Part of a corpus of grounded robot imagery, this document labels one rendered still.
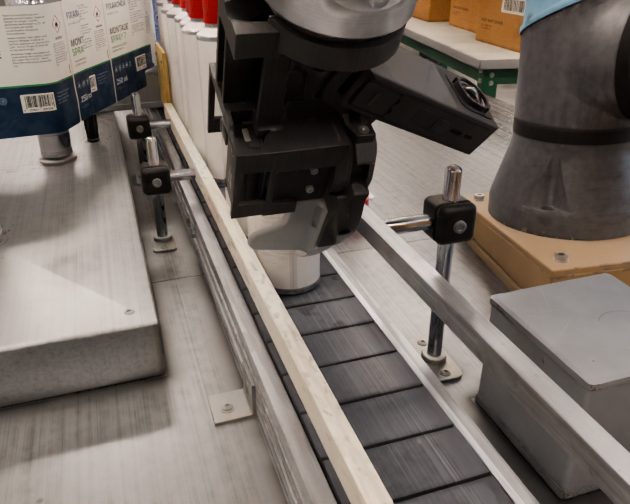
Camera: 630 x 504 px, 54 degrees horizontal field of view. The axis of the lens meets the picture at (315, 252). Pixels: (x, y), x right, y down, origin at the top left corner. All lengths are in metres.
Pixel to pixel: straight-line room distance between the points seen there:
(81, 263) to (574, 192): 0.44
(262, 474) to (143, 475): 0.08
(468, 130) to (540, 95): 0.24
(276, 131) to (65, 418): 0.27
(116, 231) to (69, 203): 0.10
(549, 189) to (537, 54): 0.12
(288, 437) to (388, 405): 0.06
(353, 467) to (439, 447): 0.08
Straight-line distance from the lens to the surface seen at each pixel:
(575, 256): 0.59
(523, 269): 0.60
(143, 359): 0.49
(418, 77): 0.36
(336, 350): 0.43
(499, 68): 2.14
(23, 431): 0.49
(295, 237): 0.41
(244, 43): 0.29
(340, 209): 0.36
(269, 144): 0.32
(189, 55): 0.74
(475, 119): 0.38
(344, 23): 0.27
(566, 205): 0.62
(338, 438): 0.32
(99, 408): 0.49
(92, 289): 0.53
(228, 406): 0.46
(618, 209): 0.63
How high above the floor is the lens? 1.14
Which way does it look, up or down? 27 degrees down
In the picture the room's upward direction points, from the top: straight up
